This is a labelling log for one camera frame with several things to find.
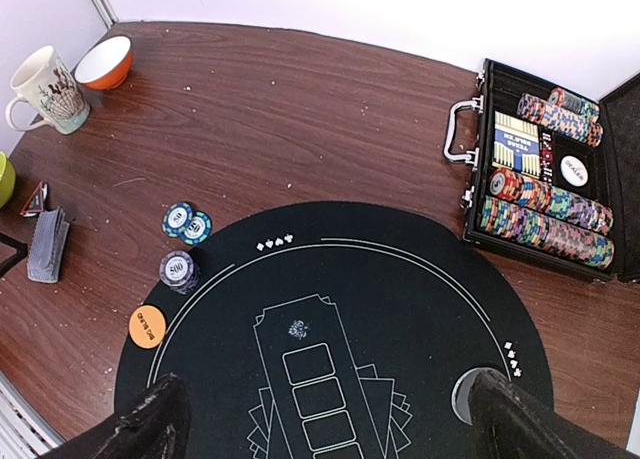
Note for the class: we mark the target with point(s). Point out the orange white ceramic bowl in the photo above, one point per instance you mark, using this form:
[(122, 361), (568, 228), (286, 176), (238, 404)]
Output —
[(107, 65)]

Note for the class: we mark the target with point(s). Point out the blue playing card box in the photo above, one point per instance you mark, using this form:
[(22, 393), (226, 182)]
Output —
[(516, 145)]

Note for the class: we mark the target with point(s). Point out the white floral ceramic mug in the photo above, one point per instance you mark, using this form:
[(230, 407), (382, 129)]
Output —
[(45, 83)]

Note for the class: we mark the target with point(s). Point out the purple poker chip stack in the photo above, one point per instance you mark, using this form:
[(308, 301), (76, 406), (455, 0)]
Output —
[(179, 272)]

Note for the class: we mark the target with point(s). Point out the orange big blind button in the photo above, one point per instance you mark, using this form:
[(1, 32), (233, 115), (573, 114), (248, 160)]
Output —
[(147, 327)]

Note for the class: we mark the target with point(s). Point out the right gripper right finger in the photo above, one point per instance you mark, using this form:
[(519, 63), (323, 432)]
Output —
[(510, 423)]

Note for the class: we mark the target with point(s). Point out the left aluminium corner post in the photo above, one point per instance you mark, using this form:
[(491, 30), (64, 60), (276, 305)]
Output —
[(106, 12)]

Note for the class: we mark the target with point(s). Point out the white dealer button in case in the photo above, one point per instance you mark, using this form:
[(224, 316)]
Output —
[(574, 171)]

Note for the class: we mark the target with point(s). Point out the grey dealer button on mat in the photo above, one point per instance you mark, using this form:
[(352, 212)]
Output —
[(460, 395)]

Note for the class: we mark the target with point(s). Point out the grey playing card deck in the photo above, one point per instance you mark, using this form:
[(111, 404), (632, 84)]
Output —
[(47, 246)]

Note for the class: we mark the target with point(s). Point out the red dice in case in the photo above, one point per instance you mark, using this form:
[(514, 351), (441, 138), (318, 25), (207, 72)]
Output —
[(546, 157)]

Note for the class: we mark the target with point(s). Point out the poker chip row in case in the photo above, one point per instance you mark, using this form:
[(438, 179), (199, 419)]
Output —
[(560, 120), (541, 232), (576, 104), (542, 197)]

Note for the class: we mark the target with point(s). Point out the round black poker mat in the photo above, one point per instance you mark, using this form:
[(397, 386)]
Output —
[(335, 330)]

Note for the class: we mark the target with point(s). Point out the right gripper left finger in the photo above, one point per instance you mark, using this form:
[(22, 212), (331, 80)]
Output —
[(155, 424)]

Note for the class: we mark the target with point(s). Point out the black poker chip case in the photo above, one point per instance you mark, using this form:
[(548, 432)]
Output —
[(613, 167)]

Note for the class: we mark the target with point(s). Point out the black red triangle marker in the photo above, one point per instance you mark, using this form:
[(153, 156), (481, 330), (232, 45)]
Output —
[(37, 201)]

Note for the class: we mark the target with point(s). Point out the lime green bowl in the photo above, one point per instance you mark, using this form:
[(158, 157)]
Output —
[(7, 179)]

